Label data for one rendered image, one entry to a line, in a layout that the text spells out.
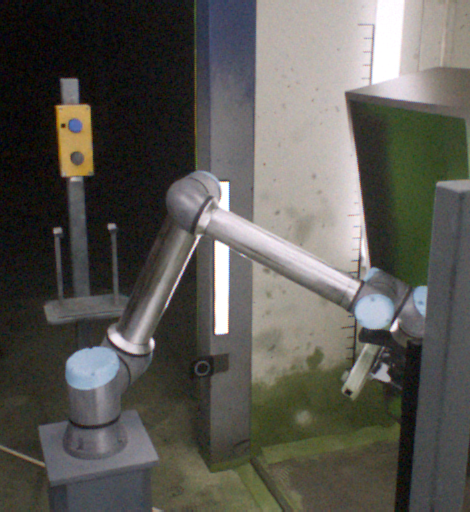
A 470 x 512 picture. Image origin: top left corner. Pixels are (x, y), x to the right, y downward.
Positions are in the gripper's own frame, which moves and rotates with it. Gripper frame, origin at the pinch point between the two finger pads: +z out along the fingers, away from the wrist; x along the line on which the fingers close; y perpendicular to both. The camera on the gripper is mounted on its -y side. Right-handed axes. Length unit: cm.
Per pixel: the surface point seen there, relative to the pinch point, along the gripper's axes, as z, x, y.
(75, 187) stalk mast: 29, 28, -128
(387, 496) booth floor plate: 89, 25, 35
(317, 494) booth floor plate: 96, 13, 11
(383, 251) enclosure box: -2.2, 47.7, -14.9
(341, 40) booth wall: -33, 107, -69
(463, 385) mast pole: -102, -83, 2
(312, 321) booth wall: 63, 62, -26
